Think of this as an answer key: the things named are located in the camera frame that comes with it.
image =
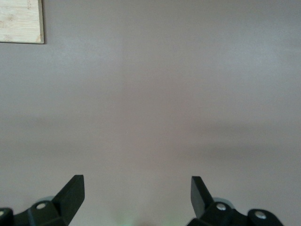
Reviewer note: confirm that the bamboo cutting board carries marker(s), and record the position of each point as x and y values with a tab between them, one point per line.
18	21

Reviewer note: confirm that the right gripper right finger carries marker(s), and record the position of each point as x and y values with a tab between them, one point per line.
211	212

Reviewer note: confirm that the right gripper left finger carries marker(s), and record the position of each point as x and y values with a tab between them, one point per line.
65	202

